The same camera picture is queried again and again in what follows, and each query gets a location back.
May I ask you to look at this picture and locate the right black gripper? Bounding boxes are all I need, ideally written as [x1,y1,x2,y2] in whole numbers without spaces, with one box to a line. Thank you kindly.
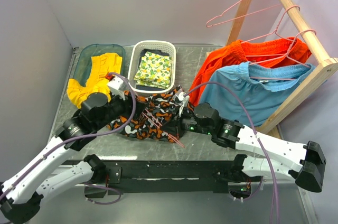
[159,105,213,138]

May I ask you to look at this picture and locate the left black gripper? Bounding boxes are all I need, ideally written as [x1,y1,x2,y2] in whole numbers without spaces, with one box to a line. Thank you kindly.
[93,89,147,130]

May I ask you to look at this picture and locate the pink wire hanger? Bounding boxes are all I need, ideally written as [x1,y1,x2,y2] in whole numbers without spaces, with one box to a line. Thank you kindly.
[142,108,185,148]
[205,0,281,28]

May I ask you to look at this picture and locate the camouflage patterned shorts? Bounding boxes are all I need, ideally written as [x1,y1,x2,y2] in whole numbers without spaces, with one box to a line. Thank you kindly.
[107,86,194,143]

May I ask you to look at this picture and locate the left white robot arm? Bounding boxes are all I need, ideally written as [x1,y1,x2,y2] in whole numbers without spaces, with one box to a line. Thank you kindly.
[1,92,137,223]

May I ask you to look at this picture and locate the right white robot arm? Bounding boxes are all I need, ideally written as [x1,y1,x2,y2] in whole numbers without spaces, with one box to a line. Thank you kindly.
[160,103,326,193]

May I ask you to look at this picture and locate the yellow shorts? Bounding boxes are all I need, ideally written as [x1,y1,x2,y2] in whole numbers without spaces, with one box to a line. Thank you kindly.
[67,53,123,109]

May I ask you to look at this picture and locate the light blue shorts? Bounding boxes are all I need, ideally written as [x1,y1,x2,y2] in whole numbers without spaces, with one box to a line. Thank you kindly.
[199,62,315,126]

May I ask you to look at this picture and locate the pink hanger holding blue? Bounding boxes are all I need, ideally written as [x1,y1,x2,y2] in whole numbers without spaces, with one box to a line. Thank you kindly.
[249,30,317,81]

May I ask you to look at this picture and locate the orange shorts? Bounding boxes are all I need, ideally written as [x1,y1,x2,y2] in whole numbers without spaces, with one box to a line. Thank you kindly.
[187,37,312,105]

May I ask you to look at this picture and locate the pink hanger holding orange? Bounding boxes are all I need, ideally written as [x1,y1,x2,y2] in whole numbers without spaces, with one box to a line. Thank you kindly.
[242,5,311,67]

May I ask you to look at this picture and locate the teal plastic bin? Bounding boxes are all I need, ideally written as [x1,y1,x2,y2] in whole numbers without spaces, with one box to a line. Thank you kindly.
[73,44,126,87]

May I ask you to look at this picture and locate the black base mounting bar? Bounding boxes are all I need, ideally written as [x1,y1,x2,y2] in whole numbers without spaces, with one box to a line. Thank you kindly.
[73,159,265,195]

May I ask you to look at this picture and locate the lemon print folded cloth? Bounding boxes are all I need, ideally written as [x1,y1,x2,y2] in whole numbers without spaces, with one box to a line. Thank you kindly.
[133,51,173,89]

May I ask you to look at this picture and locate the white plastic basket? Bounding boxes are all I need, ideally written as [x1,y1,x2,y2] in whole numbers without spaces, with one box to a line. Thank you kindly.
[127,40,176,96]

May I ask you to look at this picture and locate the wooden clothes rack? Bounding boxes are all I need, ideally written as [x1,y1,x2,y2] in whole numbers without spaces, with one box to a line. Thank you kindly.
[227,0,337,134]

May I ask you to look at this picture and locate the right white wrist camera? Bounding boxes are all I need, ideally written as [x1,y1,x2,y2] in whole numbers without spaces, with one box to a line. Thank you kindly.
[174,89,190,117]

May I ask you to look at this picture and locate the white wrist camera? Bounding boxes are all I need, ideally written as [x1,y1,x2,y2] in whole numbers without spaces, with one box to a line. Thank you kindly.
[174,89,190,117]
[107,73,128,100]

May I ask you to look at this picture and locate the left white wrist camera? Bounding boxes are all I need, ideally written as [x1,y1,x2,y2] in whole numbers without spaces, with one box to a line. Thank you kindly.
[107,73,128,100]

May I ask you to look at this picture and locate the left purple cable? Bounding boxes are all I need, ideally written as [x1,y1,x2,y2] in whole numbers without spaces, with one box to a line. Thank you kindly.
[0,72,138,206]

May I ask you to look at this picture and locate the aluminium rail frame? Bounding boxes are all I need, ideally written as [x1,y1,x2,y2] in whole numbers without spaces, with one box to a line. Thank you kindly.
[30,184,309,223]

